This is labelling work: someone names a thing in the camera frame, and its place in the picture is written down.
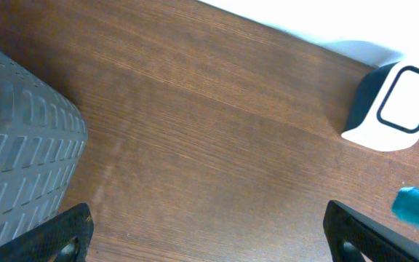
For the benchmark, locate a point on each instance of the grey plastic mesh basket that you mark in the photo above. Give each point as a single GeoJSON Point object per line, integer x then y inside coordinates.
{"type": "Point", "coordinates": [42, 136]}

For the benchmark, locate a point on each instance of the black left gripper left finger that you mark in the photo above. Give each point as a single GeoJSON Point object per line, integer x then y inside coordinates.
{"type": "Point", "coordinates": [66, 237]}

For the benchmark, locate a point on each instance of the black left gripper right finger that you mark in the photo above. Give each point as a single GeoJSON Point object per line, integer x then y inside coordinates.
{"type": "Point", "coordinates": [352, 236]}

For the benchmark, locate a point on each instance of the white barcode scanner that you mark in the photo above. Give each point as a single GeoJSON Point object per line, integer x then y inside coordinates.
{"type": "Point", "coordinates": [384, 115]}

